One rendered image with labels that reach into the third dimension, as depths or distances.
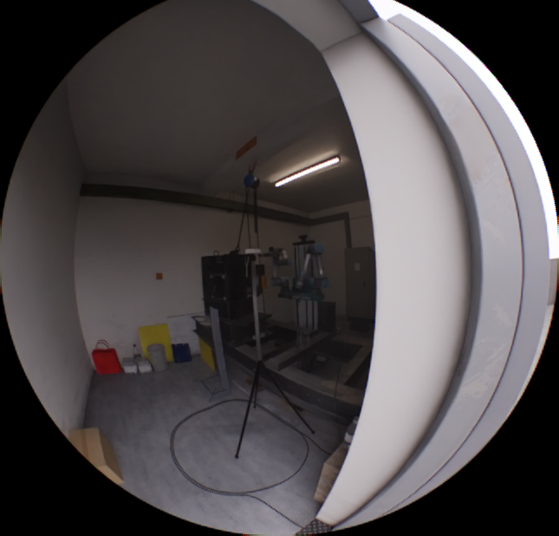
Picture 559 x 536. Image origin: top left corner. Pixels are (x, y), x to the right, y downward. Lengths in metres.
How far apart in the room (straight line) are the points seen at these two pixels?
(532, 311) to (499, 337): 0.05
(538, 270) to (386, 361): 0.25
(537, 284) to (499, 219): 0.09
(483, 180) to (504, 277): 0.10
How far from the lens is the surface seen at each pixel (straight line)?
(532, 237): 0.27
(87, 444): 1.86
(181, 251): 3.03
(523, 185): 0.28
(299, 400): 1.55
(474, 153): 0.25
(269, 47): 1.50
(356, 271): 4.23
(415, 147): 0.31
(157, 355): 2.83
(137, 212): 2.99
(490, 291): 0.23
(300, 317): 2.71
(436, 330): 0.28
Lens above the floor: 1.49
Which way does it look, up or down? 2 degrees up
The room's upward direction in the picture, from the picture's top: 2 degrees counter-clockwise
